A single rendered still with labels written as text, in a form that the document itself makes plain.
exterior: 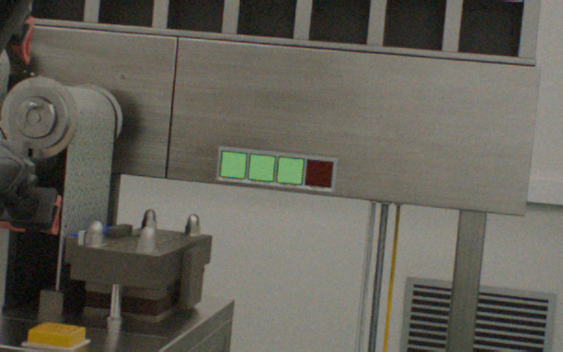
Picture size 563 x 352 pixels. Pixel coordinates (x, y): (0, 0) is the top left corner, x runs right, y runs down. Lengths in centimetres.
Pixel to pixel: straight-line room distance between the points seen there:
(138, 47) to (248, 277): 247
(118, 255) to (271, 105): 50
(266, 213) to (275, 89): 241
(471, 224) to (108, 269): 83
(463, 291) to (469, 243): 11
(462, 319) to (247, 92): 68
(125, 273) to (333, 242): 270
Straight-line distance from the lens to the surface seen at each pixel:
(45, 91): 194
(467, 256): 230
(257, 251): 457
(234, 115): 218
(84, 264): 189
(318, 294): 455
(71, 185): 196
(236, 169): 217
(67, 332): 169
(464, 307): 232
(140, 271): 186
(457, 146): 213
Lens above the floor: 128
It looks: 3 degrees down
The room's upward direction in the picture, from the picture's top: 5 degrees clockwise
